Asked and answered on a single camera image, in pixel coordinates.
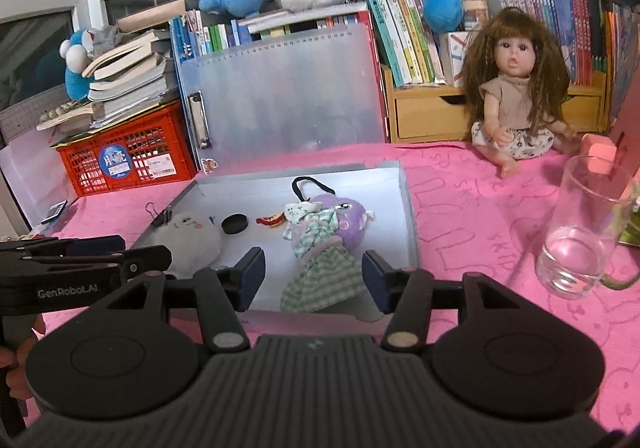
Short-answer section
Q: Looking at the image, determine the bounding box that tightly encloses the blue cat plush toy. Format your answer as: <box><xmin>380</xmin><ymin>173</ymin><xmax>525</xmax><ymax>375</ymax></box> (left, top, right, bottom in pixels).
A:
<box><xmin>60</xmin><ymin>27</ymin><xmax>121</xmax><ymax>102</ymax></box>

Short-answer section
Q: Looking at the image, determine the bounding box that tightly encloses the grey fluffy plush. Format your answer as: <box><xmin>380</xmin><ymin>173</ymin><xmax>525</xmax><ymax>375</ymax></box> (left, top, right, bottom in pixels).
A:
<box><xmin>150</xmin><ymin>211</ymin><xmax>223</xmax><ymax>278</ymax></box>

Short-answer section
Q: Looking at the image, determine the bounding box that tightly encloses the pink folding stand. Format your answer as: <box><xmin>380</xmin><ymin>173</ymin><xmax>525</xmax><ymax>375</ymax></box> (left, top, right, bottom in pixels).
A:
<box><xmin>607</xmin><ymin>73</ymin><xmax>640</xmax><ymax>179</ymax></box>

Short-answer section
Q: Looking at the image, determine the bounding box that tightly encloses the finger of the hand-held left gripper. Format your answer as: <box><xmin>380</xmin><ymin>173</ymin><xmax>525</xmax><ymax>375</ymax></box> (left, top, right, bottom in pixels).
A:
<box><xmin>0</xmin><ymin>235</ymin><xmax>126</xmax><ymax>259</ymax></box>
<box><xmin>0</xmin><ymin>245</ymin><xmax>173</xmax><ymax>286</ymax></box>

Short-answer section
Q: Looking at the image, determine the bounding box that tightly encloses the purple plush toy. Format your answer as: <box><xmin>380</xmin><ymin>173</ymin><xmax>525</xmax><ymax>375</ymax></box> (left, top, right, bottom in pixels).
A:
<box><xmin>307</xmin><ymin>193</ymin><xmax>376</xmax><ymax>261</ymax></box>

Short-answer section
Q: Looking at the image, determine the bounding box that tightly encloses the blue plush ball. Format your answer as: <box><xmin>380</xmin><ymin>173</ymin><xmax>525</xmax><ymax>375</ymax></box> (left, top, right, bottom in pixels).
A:
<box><xmin>424</xmin><ymin>0</ymin><xmax>465</xmax><ymax>33</ymax></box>

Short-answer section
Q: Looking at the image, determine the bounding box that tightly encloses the green checked doll dress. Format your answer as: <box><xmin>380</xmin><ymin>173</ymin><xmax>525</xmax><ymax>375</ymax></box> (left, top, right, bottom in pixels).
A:
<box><xmin>280</xmin><ymin>201</ymin><xmax>368</xmax><ymax>314</ymax></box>

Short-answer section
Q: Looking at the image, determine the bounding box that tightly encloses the white beaded item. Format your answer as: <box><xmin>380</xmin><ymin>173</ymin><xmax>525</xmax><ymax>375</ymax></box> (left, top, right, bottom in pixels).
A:
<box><xmin>42</xmin><ymin>101</ymin><xmax>76</xmax><ymax>121</ymax></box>

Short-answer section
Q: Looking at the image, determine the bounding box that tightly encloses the red plastic crate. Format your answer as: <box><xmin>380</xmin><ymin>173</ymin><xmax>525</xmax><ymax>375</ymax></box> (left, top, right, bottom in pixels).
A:
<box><xmin>56</xmin><ymin>101</ymin><xmax>198</xmax><ymax>198</ymax></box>

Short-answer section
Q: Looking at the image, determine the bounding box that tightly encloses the small white box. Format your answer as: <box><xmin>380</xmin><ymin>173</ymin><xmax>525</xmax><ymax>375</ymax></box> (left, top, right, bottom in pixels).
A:
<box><xmin>440</xmin><ymin>31</ymin><xmax>483</xmax><ymax>86</ymax></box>

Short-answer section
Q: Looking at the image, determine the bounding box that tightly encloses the stack of worn books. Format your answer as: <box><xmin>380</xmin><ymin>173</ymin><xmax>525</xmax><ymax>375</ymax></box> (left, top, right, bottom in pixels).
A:
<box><xmin>37</xmin><ymin>0</ymin><xmax>188</xmax><ymax>134</ymax></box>

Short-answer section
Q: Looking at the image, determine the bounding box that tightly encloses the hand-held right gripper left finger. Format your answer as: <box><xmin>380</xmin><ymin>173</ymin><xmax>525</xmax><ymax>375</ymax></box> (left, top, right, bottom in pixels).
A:
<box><xmin>100</xmin><ymin>247</ymin><xmax>266</xmax><ymax>354</ymax></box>

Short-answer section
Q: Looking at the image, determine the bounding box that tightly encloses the white paper board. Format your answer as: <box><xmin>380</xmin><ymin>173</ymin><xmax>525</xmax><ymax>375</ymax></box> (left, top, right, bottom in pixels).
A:
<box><xmin>0</xmin><ymin>128</ymin><xmax>78</xmax><ymax>234</ymax></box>

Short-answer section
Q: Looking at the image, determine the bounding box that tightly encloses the small black card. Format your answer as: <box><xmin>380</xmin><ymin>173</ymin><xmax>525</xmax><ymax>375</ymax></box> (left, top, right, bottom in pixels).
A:
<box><xmin>41</xmin><ymin>199</ymin><xmax>68</xmax><ymax>224</ymax></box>

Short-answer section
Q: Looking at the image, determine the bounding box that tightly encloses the translucent clipboard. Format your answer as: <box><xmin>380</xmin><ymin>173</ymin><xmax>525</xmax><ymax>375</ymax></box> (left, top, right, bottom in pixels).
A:
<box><xmin>177</xmin><ymin>23</ymin><xmax>388</xmax><ymax>174</ymax></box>

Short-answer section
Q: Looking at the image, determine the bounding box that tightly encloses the pink printed blanket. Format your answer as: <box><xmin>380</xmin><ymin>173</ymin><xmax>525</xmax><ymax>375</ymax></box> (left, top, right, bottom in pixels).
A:
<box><xmin>37</xmin><ymin>141</ymin><xmax>640</xmax><ymax>448</ymax></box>

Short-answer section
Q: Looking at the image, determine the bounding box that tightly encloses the small pink block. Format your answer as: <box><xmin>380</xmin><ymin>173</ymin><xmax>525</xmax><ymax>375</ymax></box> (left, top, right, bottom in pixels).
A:
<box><xmin>581</xmin><ymin>132</ymin><xmax>618</xmax><ymax>175</ymax></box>

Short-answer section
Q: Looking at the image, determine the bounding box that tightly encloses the grey grid cutting mat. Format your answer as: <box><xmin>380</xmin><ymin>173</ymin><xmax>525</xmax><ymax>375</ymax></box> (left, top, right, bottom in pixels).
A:
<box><xmin>0</xmin><ymin>93</ymin><xmax>76</xmax><ymax>149</ymax></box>

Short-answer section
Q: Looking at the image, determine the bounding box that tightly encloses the glass mug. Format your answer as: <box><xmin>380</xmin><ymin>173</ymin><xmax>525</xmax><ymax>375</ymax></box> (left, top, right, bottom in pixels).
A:
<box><xmin>535</xmin><ymin>155</ymin><xmax>640</xmax><ymax>300</ymax></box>

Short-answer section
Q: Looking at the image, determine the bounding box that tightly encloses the colourful picture book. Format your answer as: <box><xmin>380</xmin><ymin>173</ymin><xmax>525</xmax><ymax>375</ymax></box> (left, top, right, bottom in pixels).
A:
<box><xmin>617</xmin><ymin>198</ymin><xmax>640</xmax><ymax>249</ymax></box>

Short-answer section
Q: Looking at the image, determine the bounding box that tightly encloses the wooden drawer organiser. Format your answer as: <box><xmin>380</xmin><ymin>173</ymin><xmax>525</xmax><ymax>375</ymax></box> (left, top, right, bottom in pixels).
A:
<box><xmin>380</xmin><ymin>63</ymin><xmax>608</xmax><ymax>144</ymax></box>

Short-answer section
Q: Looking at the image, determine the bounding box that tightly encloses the black round lid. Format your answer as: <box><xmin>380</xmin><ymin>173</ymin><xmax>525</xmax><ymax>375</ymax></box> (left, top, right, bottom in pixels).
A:
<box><xmin>221</xmin><ymin>213</ymin><xmax>248</xmax><ymax>235</ymax></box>

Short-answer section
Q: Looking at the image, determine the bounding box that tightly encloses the black binder clip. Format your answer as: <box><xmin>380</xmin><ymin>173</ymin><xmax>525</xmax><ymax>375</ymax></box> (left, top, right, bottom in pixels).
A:
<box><xmin>145</xmin><ymin>202</ymin><xmax>173</xmax><ymax>229</ymax></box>

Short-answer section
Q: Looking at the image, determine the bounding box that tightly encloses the silver shallow box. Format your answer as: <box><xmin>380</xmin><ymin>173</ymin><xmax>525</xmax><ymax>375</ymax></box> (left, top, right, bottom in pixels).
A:
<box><xmin>127</xmin><ymin>162</ymin><xmax>421</xmax><ymax>324</ymax></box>

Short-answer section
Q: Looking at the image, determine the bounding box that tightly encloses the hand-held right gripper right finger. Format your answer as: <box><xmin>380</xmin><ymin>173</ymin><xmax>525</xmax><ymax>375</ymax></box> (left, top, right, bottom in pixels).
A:
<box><xmin>362</xmin><ymin>249</ymin><xmax>531</xmax><ymax>353</ymax></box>

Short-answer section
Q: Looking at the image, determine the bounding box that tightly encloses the row of colourful books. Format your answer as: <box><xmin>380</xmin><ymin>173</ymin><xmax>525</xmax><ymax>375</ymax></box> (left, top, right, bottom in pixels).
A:
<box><xmin>170</xmin><ymin>0</ymin><xmax>476</xmax><ymax>89</ymax></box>

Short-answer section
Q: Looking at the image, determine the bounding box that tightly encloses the brown haired doll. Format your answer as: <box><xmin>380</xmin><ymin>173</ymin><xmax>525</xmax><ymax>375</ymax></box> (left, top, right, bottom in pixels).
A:
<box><xmin>462</xmin><ymin>6</ymin><xmax>583</xmax><ymax>179</ymax></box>

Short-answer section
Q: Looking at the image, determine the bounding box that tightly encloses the row of blue spined books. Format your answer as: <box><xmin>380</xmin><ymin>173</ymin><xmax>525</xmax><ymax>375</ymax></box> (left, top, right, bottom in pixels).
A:
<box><xmin>487</xmin><ymin>0</ymin><xmax>640</xmax><ymax>89</ymax></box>

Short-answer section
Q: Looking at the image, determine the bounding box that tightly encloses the person's left hand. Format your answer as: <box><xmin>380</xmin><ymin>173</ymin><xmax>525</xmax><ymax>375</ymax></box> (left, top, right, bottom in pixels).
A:
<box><xmin>0</xmin><ymin>317</ymin><xmax>46</xmax><ymax>401</ymax></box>

